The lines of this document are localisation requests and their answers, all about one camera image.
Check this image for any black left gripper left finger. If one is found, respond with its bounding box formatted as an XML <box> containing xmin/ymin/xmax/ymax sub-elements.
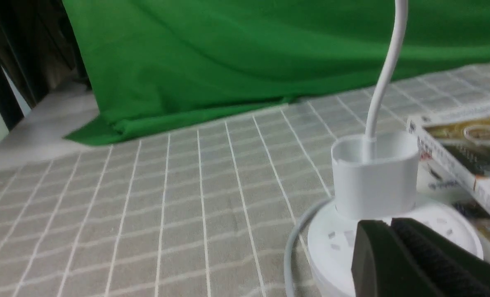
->
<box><xmin>351</xmin><ymin>220</ymin><xmax>437</xmax><ymax>297</ymax></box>

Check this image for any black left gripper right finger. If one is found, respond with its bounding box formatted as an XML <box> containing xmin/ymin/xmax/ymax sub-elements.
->
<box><xmin>391</xmin><ymin>218</ymin><xmax>490</xmax><ymax>297</ymax></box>

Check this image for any white desk lamp with sockets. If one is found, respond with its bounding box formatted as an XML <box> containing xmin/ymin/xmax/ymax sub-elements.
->
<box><xmin>307</xmin><ymin>0</ymin><xmax>484</xmax><ymax>297</ymax></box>

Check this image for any grey checked tablecloth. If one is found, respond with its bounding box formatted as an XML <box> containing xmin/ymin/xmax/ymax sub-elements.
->
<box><xmin>0</xmin><ymin>59</ymin><xmax>490</xmax><ymax>297</ymax></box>

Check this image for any green cloth backdrop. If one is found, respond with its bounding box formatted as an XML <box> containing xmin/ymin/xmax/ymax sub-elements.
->
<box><xmin>61</xmin><ymin>0</ymin><xmax>490</xmax><ymax>146</ymax></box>

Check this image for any white lamp power cable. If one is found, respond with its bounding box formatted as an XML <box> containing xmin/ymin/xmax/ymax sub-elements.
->
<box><xmin>284</xmin><ymin>199</ymin><xmax>333</xmax><ymax>297</ymax></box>

